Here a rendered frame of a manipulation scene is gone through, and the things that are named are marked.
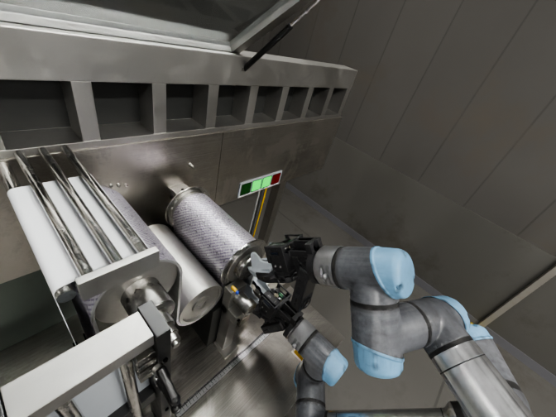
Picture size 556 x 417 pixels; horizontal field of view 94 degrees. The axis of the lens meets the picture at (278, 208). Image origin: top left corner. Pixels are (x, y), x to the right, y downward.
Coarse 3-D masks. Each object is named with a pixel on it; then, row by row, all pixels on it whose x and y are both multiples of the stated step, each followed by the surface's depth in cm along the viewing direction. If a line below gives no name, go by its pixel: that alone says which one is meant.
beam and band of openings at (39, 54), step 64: (0, 64) 41; (64, 64) 46; (128, 64) 53; (192, 64) 62; (256, 64) 76; (320, 64) 102; (0, 128) 50; (64, 128) 57; (128, 128) 64; (192, 128) 73
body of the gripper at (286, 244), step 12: (288, 240) 57; (300, 240) 52; (312, 240) 50; (276, 252) 54; (288, 252) 52; (300, 252) 50; (312, 252) 48; (276, 264) 54; (288, 264) 52; (300, 264) 52; (312, 264) 47; (288, 276) 53; (312, 276) 47
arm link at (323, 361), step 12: (312, 336) 66; (300, 348) 66; (312, 348) 64; (324, 348) 64; (336, 348) 66; (312, 360) 64; (324, 360) 63; (336, 360) 63; (312, 372) 65; (324, 372) 62; (336, 372) 61
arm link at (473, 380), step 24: (432, 312) 43; (456, 312) 45; (432, 336) 41; (456, 336) 41; (432, 360) 43; (456, 360) 39; (480, 360) 39; (456, 384) 39; (480, 384) 37; (504, 384) 37; (480, 408) 36; (504, 408) 35
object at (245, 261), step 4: (244, 256) 63; (248, 256) 63; (240, 260) 63; (244, 260) 63; (248, 260) 63; (240, 264) 63; (244, 264) 62; (248, 264) 63; (236, 268) 63; (240, 268) 62; (244, 268) 63; (236, 272) 63; (240, 272) 63; (244, 272) 64; (248, 272) 66; (240, 276) 64; (244, 276) 66; (248, 276) 68
